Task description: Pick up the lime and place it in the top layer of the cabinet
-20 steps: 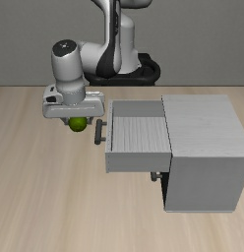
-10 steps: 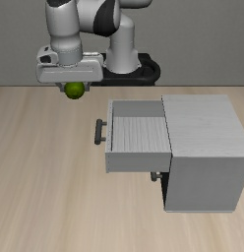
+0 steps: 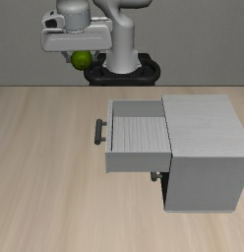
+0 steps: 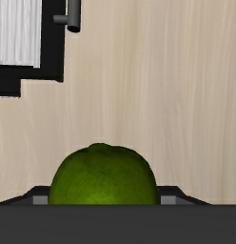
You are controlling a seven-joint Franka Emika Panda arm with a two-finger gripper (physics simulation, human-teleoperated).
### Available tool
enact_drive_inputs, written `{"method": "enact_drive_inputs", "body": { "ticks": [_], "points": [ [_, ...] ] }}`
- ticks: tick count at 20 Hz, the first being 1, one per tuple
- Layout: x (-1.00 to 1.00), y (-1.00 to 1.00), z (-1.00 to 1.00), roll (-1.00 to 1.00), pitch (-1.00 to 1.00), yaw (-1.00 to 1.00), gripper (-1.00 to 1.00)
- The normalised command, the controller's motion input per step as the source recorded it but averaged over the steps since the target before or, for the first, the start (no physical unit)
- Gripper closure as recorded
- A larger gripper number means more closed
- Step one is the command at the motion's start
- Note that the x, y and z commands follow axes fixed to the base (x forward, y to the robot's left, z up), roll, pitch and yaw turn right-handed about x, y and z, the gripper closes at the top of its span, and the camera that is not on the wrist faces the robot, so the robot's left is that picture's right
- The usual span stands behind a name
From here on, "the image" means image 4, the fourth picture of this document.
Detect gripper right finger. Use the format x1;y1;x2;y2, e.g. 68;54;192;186
157;185;213;206

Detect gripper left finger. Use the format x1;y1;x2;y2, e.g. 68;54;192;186
0;185;50;206

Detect green lime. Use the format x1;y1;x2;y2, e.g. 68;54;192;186
48;142;162;206

